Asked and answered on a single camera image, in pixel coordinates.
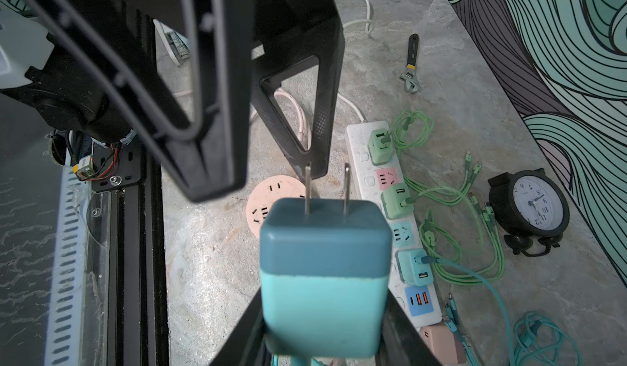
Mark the white power strip coloured sockets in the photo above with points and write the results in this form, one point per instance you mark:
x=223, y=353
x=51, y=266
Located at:
x=378, y=178

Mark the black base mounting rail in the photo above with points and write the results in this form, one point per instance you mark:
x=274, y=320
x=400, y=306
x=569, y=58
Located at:
x=125, y=218

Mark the teal stapler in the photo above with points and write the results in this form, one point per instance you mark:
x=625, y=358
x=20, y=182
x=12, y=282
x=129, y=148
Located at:
x=176, y=45

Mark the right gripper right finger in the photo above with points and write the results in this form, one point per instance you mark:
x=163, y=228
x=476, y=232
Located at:
x=400, y=343

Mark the light green charger plug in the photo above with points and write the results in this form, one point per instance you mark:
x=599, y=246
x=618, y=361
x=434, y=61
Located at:
x=383, y=143

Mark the black pressure gauge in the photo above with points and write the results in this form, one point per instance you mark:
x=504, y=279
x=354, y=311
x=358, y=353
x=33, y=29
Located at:
x=532, y=210

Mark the black adjustable wrench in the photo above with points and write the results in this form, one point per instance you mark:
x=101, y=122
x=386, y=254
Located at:
x=408, y=78

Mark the pink charger plug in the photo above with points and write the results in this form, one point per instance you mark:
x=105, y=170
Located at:
x=444, y=345

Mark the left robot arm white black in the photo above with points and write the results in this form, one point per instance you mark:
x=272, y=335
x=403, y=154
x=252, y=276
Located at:
x=184, y=74

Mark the teal charger plug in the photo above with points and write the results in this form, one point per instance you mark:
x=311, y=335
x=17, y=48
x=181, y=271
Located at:
x=325, y=272
x=534, y=337

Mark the white slotted cable duct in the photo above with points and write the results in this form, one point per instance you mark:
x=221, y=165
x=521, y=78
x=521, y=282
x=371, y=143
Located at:
x=65, y=318

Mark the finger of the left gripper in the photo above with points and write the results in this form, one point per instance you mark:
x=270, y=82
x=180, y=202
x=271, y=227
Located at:
x=297, y=35
x=206, y=153

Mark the pink round socket with cable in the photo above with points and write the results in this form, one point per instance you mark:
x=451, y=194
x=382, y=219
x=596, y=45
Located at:
x=269, y=179

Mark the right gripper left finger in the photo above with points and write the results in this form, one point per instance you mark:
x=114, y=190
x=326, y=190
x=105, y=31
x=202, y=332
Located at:
x=246, y=344

